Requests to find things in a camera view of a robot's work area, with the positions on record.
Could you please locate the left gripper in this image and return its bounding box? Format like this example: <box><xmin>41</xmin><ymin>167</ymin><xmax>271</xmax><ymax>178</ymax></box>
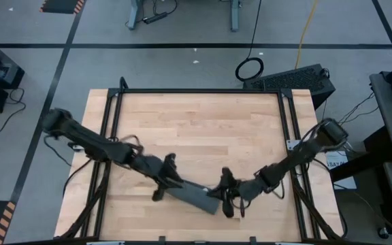
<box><xmin>133</xmin><ymin>152</ymin><xmax>178</xmax><ymax>203</ymax></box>

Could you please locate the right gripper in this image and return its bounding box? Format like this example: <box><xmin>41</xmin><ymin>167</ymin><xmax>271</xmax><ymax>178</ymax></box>
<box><xmin>220</xmin><ymin>166</ymin><xmax>269</xmax><ymax>219</ymax></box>

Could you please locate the dark grey towel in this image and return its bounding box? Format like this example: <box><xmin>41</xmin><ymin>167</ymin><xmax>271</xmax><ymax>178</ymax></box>
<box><xmin>167</xmin><ymin>180</ymin><xmax>221</xmax><ymax>216</ymax></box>

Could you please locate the white paper sheet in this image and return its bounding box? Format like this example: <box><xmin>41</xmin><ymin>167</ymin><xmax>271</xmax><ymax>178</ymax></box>
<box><xmin>325</xmin><ymin>151</ymin><xmax>357</xmax><ymax>190</ymax></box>

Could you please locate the black perforated computer case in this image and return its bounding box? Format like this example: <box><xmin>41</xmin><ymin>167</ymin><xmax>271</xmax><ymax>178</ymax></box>
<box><xmin>242</xmin><ymin>63</ymin><xmax>336</xmax><ymax>110</ymax></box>

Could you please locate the black desk base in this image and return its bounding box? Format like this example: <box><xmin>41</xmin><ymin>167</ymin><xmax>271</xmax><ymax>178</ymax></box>
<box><xmin>330</xmin><ymin>125</ymin><xmax>392</xmax><ymax>183</ymax></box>

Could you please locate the black power strip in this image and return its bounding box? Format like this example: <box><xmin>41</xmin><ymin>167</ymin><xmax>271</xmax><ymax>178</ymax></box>
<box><xmin>143</xmin><ymin>12</ymin><xmax>169</xmax><ymax>25</ymax></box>

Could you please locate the grey table leg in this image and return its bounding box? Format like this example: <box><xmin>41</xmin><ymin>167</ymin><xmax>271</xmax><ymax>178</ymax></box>
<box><xmin>127</xmin><ymin>0</ymin><xmax>144</xmax><ymax>31</ymax></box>
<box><xmin>230</xmin><ymin>0</ymin><xmax>242</xmax><ymax>33</ymax></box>

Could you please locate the black aluminium table frame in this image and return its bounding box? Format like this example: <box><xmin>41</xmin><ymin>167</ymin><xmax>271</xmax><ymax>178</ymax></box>
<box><xmin>59</xmin><ymin>77</ymin><xmax>345</xmax><ymax>241</ymax></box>

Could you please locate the black hanging cable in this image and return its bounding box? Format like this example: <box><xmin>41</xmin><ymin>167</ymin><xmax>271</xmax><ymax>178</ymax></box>
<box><xmin>235</xmin><ymin>0</ymin><xmax>265</xmax><ymax>82</ymax></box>

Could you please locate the yellow hanging cable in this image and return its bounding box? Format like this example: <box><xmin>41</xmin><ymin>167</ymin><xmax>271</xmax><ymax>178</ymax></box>
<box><xmin>294</xmin><ymin>0</ymin><xmax>319</xmax><ymax>70</ymax></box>

